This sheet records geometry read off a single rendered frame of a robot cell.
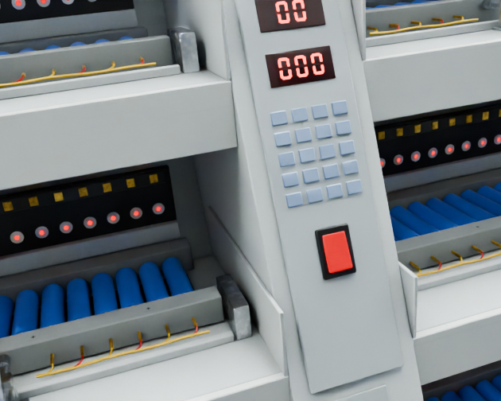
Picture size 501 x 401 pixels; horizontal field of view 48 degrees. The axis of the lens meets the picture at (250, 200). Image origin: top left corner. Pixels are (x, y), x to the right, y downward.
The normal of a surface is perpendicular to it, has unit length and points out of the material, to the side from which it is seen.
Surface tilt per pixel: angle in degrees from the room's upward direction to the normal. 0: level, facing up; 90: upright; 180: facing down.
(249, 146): 90
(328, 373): 90
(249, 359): 20
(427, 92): 110
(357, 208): 90
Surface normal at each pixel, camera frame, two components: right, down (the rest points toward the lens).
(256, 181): 0.25, 0.00
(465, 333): 0.31, 0.34
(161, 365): -0.09, -0.92
